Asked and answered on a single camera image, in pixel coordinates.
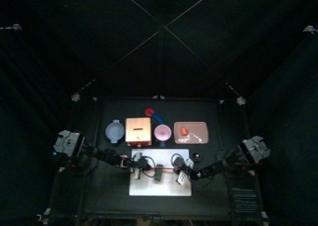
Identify green toy sushi roll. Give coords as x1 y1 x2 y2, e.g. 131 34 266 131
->
153 164 166 181

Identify white plastic cutting board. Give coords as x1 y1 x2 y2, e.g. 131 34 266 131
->
129 148 193 197

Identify wooden box with red drawer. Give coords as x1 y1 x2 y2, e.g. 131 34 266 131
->
125 117 153 148

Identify pink plastic tray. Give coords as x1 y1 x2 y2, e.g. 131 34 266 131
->
173 121 210 145

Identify pale blue round bowl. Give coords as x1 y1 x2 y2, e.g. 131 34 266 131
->
104 119 126 144

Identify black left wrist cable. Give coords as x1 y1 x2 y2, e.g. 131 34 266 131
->
142 164 159 179

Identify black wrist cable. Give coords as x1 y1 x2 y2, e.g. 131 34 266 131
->
170 153 186 168
142 164 159 179

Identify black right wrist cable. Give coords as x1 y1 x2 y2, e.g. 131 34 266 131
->
170 153 186 168

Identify black labelled base plate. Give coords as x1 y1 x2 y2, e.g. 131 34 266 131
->
229 186 261 219

